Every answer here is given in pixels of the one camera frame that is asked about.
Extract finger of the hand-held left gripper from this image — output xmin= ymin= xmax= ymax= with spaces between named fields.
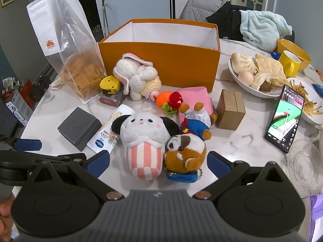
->
xmin=0 ymin=136 xmax=42 ymax=152
xmin=0 ymin=152 xmax=87 ymax=182

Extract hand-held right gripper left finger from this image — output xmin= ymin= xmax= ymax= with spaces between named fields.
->
xmin=30 ymin=150 xmax=122 ymax=200

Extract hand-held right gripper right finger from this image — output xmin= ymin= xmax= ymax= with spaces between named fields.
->
xmin=194 ymin=151 xmax=285 ymax=200

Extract brown dog plush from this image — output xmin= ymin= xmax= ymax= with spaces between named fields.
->
xmin=164 ymin=134 xmax=208 ymax=183

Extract grey square box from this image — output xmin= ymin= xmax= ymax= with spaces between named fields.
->
xmin=57 ymin=107 xmax=103 ymax=152

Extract blue-suited bear plush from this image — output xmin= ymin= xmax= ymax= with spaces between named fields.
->
xmin=179 ymin=102 xmax=219 ymax=142

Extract brown cardboard box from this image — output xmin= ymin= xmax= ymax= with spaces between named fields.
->
xmin=216 ymin=89 xmax=246 ymax=131

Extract illustrated card box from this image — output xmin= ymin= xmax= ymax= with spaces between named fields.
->
xmin=98 ymin=92 xmax=127 ymax=107

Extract pink box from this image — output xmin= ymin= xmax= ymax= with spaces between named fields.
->
xmin=176 ymin=86 xmax=216 ymax=129

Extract orange crocheted toy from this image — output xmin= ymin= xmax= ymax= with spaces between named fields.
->
xmin=146 ymin=91 xmax=185 ymax=116

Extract orange storage box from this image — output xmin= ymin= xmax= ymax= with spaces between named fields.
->
xmin=98 ymin=18 xmax=221 ymax=93

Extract person's left hand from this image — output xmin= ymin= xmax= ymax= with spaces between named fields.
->
xmin=0 ymin=194 xmax=15 ymax=242

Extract white lotion tube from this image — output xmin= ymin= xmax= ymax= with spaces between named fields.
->
xmin=87 ymin=104 xmax=136 ymax=154

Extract cardboard boxes on floor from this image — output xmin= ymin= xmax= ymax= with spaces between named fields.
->
xmin=0 ymin=77 xmax=34 ymax=127

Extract white bowl of buns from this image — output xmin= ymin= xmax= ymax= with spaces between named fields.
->
xmin=228 ymin=53 xmax=288 ymax=99

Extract clear glass plate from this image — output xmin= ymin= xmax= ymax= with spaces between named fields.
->
xmin=286 ymin=139 xmax=323 ymax=197

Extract brown egg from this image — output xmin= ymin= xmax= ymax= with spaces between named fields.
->
xmin=237 ymin=71 xmax=254 ymax=86

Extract white crocheted bunny doll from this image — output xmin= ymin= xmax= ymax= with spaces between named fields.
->
xmin=112 ymin=53 xmax=162 ymax=100

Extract clear snack bag with crackers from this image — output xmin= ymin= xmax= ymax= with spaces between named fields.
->
xmin=26 ymin=0 xmax=107 ymax=105

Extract steamed bun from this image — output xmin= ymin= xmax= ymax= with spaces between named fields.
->
xmin=231 ymin=53 xmax=257 ymax=75

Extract folded flatbread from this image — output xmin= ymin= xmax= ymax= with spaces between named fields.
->
xmin=254 ymin=54 xmax=288 ymax=87

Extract plate of shredded potato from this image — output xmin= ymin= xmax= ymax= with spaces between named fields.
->
xmin=286 ymin=77 xmax=323 ymax=125

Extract purple packet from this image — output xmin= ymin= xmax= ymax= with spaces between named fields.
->
xmin=308 ymin=195 xmax=323 ymax=242

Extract yellow mug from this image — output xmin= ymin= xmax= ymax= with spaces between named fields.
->
xmin=278 ymin=50 xmax=301 ymax=79

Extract yellow bowl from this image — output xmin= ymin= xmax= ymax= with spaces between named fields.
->
xmin=277 ymin=38 xmax=312 ymax=72

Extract light blue fleece blanket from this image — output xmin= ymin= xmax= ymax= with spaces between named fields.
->
xmin=239 ymin=9 xmax=294 ymax=52

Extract black jacket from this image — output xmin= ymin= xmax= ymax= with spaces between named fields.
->
xmin=205 ymin=2 xmax=253 ymax=41

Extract grey crutch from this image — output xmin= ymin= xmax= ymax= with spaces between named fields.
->
xmin=101 ymin=0 xmax=111 ymax=39

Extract grey down jacket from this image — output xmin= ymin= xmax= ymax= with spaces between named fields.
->
xmin=179 ymin=0 xmax=228 ymax=21

